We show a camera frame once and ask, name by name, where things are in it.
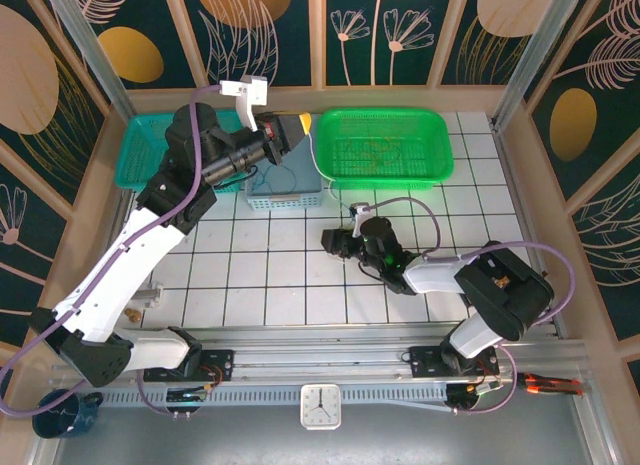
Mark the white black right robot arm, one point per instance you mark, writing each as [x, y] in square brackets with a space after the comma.
[435, 277]

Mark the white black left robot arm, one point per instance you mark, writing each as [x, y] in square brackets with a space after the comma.
[125, 265]

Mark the teal plastic basket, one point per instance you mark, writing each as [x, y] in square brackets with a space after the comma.
[135, 155]

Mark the light blue plastic basket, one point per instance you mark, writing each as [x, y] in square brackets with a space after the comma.
[290, 201]

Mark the green plastic basket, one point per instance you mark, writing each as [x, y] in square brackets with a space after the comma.
[425, 155]

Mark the white square clock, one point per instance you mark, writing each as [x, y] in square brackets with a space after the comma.
[320, 405]

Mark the black controller board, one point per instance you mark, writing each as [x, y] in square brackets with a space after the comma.
[462, 397]
[185, 397]

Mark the small brass fitting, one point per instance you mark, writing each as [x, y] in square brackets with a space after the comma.
[133, 315]

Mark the orange black pliers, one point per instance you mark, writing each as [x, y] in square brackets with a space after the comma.
[550, 384]

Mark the dark blue mug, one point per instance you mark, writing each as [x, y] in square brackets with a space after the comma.
[75, 420]

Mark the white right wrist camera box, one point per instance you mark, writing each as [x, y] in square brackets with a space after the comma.
[361, 208]

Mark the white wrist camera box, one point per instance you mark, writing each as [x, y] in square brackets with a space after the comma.
[250, 90]
[361, 208]

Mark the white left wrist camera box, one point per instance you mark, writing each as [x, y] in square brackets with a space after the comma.
[250, 90]

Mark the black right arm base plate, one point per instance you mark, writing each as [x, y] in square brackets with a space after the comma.
[425, 357]

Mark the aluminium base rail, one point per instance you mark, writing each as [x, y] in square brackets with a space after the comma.
[320, 360]

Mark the aluminium frame post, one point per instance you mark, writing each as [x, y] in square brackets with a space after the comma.
[95, 55]
[530, 55]

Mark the grey metal bracket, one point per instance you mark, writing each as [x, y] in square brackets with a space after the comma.
[150, 295]

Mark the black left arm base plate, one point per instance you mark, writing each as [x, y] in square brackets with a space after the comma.
[220, 360]

